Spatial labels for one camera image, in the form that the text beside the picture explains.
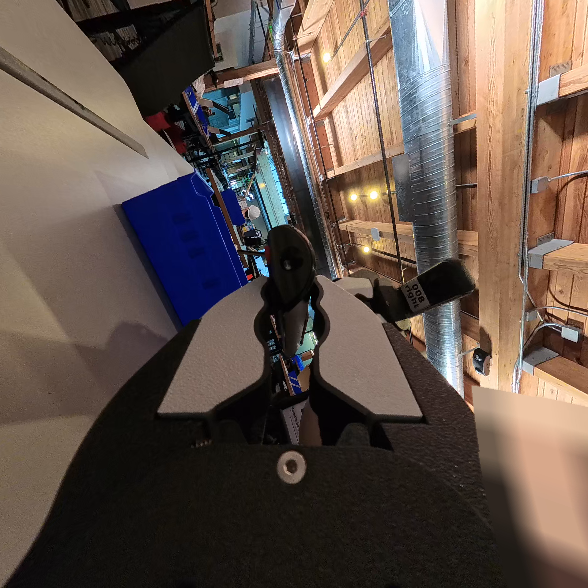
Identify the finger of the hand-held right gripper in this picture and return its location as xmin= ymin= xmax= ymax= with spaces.
xmin=333 ymin=276 xmax=379 ymax=302

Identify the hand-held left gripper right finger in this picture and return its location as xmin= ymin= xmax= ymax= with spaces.
xmin=313 ymin=276 xmax=425 ymax=440

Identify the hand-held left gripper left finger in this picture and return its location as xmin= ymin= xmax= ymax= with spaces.
xmin=156 ymin=276 xmax=273 ymax=440

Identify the black remote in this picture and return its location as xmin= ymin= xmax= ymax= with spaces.
xmin=264 ymin=225 xmax=318 ymax=359

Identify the person's right hand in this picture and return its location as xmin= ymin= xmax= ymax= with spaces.
xmin=299 ymin=395 xmax=322 ymax=446

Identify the blue plastic bin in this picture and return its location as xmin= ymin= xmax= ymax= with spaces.
xmin=221 ymin=189 xmax=245 ymax=227
xmin=122 ymin=173 xmax=249 ymax=327

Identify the black office chair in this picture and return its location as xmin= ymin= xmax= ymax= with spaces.
xmin=111 ymin=8 xmax=217 ymax=116

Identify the large silver air duct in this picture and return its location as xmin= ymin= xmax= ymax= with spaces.
xmin=389 ymin=0 xmax=466 ymax=396

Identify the slim silver air duct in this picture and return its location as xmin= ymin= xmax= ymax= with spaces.
xmin=269 ymin=0 xmax=342 ymax=276

